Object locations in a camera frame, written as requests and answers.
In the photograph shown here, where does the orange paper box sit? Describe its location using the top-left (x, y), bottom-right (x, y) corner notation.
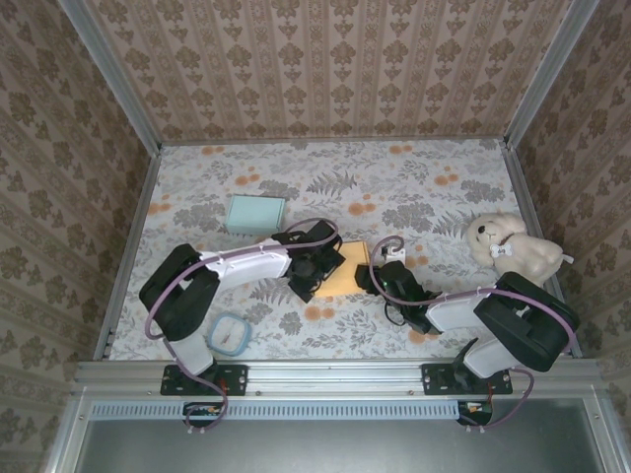
top-left (314, 239), bottom-right (371, 299)

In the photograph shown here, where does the teal paper box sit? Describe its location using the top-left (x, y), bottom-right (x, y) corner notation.
top-left (225, 195), bottom-right (288, 235)

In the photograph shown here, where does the square container blue rim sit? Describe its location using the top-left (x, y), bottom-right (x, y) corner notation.
top-left (206, 311), bottom-right (252, 357)

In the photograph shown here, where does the cream plush dog toy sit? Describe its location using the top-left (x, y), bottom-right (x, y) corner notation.
top-left (465, 211), bottom-right (577, 288)

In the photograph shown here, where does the small black electronics board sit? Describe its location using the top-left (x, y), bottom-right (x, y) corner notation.
top-left (456, 399), bottom-right (494, 428)
top-left (182, 401), bottom-right (229, 429)

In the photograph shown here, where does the grey metal sheet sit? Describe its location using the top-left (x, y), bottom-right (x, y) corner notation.
top-left (74, 399), bottom-right (608, 473)

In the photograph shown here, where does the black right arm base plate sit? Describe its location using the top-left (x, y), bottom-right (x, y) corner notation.
top-left (421, 363), bottom-right (514, 397)

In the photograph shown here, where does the aluminium mounting rail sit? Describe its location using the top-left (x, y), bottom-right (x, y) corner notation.
top-left (73, 358), bottom-right (608, 401)

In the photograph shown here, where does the slotted grey cable duct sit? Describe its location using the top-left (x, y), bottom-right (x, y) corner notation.
top-left (91, 399), bottom-right (458, 422)

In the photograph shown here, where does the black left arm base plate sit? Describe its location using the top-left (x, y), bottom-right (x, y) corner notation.
top-left (160, 363), bottom-right (248, 397)

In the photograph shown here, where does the aluminium side rail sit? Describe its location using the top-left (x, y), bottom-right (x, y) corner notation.
top-left (500, 140), bottom-right (584, 359)
top-left (93, 145), bottom-right (164, 361)

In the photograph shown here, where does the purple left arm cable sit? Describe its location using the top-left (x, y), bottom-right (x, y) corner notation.
top-left (145, 218), bottom-right (342, 436)

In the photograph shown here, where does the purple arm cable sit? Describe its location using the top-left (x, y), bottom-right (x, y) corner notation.
top-left (370, 236), bottom-right (582, 436)
top-left (145, 218), bottom-right (342, 436)

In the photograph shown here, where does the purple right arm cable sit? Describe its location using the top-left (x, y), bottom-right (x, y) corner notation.
top-left (370, 236), bottom-right (582, 436)

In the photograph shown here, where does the aluminium frame post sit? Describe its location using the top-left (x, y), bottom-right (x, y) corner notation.
top-left (57, 0), bottom-right (164, 155)
top-left (502, 0), bottom-right (603, 149)

